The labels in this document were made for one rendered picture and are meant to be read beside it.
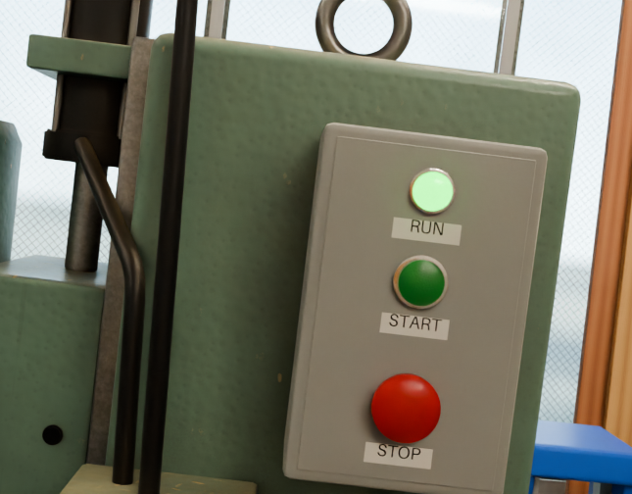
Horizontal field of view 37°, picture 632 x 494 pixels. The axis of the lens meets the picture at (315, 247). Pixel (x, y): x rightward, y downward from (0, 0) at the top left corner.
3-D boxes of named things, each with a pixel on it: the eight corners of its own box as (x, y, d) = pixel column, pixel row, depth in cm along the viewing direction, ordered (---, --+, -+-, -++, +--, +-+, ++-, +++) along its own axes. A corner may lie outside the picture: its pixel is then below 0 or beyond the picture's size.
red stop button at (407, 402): (366, 434, 42) (374, 368, 41) (433, 442, 42) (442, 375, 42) (368, 441, 41) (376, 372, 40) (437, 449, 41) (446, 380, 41)
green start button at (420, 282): (389, 306, 41) (396, 252, 41) (443, 312, 41) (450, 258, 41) (391, 308, 41) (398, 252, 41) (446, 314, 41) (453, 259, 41)
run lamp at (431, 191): (406, 211, 41) (412, 166, 41) (451, 217, 41) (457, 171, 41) (408, 212, 41) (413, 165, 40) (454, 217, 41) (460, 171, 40)
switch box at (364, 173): (283, 444, 48) (320, 129, 47) (477, 467, 48) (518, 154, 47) (281, 481, 42) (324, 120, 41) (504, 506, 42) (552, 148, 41)
